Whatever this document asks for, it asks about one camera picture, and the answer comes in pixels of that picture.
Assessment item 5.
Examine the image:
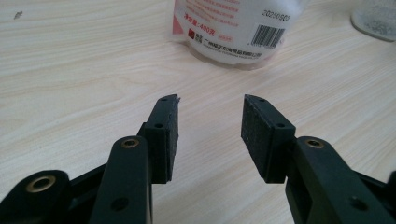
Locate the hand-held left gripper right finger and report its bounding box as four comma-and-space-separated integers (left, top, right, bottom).
240, 94, 396, 224

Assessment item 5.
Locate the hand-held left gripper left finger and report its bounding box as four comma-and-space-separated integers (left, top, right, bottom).
89, 93, 180, 224

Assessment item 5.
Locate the white spout pouch red print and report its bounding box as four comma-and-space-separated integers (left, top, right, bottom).
170, 0, 311, 70

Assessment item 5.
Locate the grey flip-lid seasoning jar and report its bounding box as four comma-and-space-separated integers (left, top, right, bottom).
349, 0, 396, 43

